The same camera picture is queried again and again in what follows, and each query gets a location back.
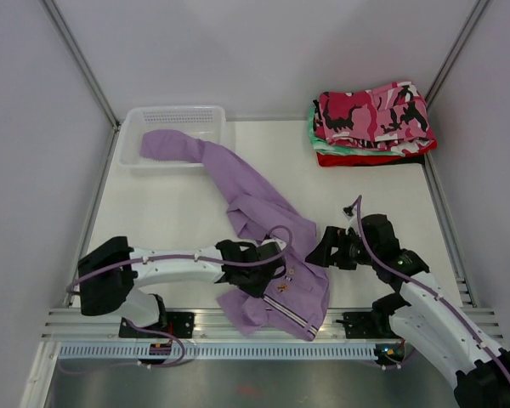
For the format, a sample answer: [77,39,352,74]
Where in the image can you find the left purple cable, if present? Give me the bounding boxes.
[65,225,292,298]

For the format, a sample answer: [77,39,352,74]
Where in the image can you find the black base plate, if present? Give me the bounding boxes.
[342,311,382,340]
[118,311,195,339]

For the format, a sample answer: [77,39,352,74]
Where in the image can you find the purple cable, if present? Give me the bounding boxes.
[352,195,510,408]
[65,225,292,298]

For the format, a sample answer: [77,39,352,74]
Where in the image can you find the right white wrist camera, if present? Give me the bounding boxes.
[343,203,360,231]

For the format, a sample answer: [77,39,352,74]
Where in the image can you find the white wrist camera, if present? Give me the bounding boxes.
[343,203,360,231]
[261,238,287,252]

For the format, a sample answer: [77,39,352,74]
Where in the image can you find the red folded trousers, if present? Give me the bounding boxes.
[315,140,438,167]

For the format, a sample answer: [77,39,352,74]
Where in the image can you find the green tie-dye folded trousers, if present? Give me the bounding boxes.
[308,107,405,158]

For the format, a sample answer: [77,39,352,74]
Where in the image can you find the aluminium frame post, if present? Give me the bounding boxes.
[426,0,492,106]
[39,0,119,128]

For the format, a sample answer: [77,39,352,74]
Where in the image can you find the white plastic basket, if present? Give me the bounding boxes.
[116,105,235,176]

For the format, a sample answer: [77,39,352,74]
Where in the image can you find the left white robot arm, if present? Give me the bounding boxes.
[70,236,288,337]

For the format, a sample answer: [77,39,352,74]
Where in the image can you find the white slotted cable duct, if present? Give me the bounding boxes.
[59,342,400,360]

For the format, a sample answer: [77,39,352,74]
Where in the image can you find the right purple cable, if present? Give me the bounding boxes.
[352,195,510,408]

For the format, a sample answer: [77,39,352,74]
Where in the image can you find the lilac trousers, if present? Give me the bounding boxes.
[140,129,330,341]

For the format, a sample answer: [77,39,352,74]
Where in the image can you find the left aluminium frame post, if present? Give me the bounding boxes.
[39,0,119,128]

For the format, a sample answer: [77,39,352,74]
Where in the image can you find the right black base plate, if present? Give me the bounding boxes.
[342,311,382,340]

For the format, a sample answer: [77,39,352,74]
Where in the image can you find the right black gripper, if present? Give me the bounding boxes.
[304,225,378,269]

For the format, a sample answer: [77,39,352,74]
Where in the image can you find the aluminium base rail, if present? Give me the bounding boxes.
[41,307,503,342]

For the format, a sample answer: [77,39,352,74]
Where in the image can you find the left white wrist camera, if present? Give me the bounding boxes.
[261,238,287,252]

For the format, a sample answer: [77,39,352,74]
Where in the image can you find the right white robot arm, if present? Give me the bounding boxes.
[305,214,510,407]

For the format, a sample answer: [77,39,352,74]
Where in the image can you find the right aluminium frame post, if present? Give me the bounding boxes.
[426,0,492,106]

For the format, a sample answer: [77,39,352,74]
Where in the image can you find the pink camouflage trousers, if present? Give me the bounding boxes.
[313,81,437,156]

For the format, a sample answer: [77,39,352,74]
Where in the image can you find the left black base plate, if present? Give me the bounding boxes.
[118,311,195,339]

